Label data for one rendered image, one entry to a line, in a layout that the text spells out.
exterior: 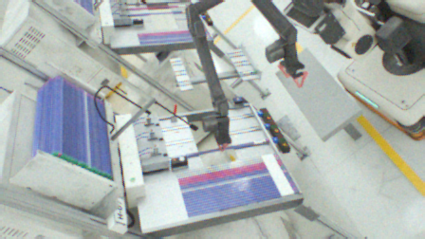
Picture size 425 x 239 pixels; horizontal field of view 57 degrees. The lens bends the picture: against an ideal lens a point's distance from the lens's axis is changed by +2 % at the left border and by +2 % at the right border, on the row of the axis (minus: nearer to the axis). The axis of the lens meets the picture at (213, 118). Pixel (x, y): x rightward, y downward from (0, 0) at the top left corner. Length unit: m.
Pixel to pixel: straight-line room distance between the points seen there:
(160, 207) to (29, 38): 1.47
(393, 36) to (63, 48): 1.93
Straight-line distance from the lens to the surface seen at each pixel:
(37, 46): 2.72
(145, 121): 2.00
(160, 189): 1.77
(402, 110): 2.31
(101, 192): 1.56
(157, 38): 2.81
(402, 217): 2.39
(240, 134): 2.03
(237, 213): 1.70
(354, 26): 1.96
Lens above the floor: 2.21
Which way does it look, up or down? 39 degrees down
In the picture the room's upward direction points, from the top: 54 degrees counter-clockwise
